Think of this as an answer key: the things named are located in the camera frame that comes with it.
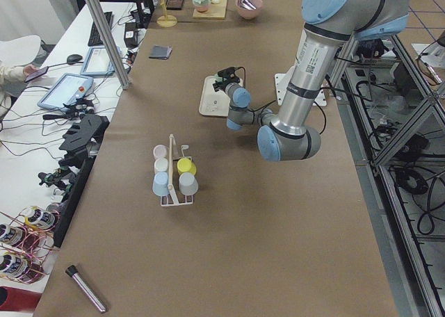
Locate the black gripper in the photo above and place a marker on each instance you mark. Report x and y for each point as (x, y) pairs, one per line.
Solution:
(223, 84)

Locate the cream rabbit tray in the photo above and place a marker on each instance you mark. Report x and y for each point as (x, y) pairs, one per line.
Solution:
(213, 102)

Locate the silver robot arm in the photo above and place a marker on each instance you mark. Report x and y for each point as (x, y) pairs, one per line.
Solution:
(328, 24)

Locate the yellow cup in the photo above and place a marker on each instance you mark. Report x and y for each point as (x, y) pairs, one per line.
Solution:
(186, 165)

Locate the pink cup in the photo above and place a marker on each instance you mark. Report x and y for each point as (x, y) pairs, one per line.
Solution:
(160, 151)

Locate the cream white cup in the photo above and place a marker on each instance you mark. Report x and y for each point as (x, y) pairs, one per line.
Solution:
(161, 165)

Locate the grey cup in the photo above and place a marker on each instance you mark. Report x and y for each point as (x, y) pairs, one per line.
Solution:
(188, 184)

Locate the light blue cup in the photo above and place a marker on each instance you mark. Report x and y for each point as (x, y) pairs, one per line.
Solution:
(160, 184)

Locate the grey folded cloth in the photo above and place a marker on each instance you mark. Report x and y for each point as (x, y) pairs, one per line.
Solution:
(160, 52)

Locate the wooden cutting board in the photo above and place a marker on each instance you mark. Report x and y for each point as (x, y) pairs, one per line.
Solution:
(215, 11)

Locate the pink bowl with ice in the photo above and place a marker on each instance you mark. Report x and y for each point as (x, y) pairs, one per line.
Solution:
(248, 13)

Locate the wooden mug tree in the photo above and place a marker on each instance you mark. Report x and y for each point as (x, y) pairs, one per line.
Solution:
(166, 20)

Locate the metal scoop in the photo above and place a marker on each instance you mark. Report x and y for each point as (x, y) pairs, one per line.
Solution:
(247, 4)

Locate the blue teach pendant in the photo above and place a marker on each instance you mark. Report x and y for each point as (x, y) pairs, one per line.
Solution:
(97, 63)
(66, 91)

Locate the black computer mouse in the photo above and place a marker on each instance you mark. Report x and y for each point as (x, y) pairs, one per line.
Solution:
(73, 59)

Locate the person in background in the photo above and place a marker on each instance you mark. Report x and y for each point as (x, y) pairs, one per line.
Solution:
(10, 74)

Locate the metal tube with black cap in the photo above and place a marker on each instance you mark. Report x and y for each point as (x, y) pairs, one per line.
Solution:
(72, 272)

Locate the white wire cup rack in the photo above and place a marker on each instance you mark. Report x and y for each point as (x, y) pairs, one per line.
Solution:
(175, 196)

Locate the aluminium frame post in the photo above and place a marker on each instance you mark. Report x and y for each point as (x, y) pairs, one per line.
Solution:
(99, 19)

